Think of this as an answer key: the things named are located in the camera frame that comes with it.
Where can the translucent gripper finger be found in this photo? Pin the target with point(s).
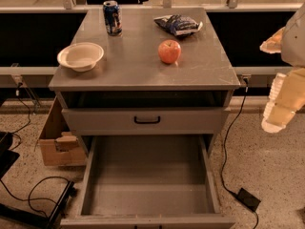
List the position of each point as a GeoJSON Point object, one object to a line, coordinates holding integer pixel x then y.
{"type": "Point", "coordinates": [287, 96]}
{"type": "Point", "coordinates": [273, 43]}

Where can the grey drawer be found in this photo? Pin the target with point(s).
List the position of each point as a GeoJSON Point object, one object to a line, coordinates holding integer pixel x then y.
{"type": "Point", "coordinates": [145, 121]}
{"type": "Point", "coordinates": [148, 182]}

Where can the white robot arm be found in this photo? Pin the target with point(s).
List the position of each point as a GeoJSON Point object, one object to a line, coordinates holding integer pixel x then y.
{"type": "Point", "coordinates": [293, 40]}

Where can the grey top drawer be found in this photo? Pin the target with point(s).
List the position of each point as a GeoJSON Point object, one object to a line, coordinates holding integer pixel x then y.
{"type": "Point", "coordinates": [145, 121]}

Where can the grey drawer cabinet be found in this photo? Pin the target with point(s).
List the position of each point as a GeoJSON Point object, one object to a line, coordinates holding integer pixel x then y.
{"type": "Point", "coordinates": [131, 75]}

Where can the blue chip bag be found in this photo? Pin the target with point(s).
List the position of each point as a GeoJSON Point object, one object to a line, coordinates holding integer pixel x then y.
{"type": "Point", "coordinates": [178, 25]}

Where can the red apple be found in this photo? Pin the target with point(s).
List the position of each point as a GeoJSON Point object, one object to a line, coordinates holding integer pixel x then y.
{"type": "Point", "coordinates": [169, 51]}

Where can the black power adapter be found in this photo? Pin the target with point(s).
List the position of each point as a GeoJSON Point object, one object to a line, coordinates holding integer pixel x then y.
{"type": "Point", "coordinates": [247, 199]}

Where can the blue soda can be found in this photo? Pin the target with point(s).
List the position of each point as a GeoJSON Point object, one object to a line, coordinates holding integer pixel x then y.
{"type": "Point", "coordinates": [112, 17]}

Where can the white bowl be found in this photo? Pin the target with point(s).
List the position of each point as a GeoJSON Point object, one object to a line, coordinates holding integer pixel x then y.
{"type": "Point", "coordinates": [80, 57]}

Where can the cardboard box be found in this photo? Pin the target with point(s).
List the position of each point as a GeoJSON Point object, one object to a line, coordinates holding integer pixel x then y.
{"type": "Point", "coordinates": [59, 147]}

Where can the black stand base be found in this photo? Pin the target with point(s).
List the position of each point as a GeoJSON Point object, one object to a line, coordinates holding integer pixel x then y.
{"type": "Point", "coordinates": [38, 219]}

